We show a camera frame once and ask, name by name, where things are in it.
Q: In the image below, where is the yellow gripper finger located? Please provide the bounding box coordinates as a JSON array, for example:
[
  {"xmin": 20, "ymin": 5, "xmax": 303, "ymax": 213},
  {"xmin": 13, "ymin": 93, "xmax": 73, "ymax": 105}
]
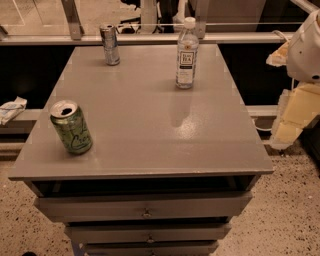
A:
[
  {"xmin": 266, "ymin": 42, "xmax": 289, "ymax": 67},
  {"xmin": 270, "ymin": 82, "xmax": 320, "ymax": 150}
]

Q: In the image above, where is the clear plastic water bottle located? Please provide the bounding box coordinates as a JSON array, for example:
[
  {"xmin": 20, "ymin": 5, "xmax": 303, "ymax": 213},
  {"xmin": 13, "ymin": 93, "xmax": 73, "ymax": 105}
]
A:
[{"xmin": 176, "ymin": 17, "xmax": 199, "ymax": 89}]

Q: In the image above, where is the grey drawer cabinet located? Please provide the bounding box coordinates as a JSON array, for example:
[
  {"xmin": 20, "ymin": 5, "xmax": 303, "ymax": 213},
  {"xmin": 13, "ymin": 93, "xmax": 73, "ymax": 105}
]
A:
[{"xmin": 9, "ymin": 44, "xmax": 272, "ymax": 256}]

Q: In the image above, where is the silver blue energy drink can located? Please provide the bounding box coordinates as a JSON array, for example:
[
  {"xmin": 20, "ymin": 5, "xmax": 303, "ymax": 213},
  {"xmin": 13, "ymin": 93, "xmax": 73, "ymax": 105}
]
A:
[{"xmin": 100, "ymin": 24, "xmax": 120, "ymax": 66}]

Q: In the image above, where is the green soda can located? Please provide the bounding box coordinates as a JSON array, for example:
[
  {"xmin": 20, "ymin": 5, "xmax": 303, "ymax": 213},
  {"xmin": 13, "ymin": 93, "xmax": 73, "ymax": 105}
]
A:
[{"xmin": 50, "ymin": 100, "xmax": 93, "ymax": 155}]

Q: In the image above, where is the white cable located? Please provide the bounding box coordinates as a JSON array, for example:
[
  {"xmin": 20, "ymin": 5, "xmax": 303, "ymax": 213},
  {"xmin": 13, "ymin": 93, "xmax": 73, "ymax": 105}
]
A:
[{"xmin": 252, "ymin": 118, "xmax": 275, "ymax": 132}]

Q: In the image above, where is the metal railing frame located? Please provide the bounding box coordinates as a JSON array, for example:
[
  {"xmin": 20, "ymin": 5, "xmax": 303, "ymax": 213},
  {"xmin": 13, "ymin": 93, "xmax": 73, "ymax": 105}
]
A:
[{"xmin": 0, "ymin": 0, "xmax": 320, "ymax": 46}]

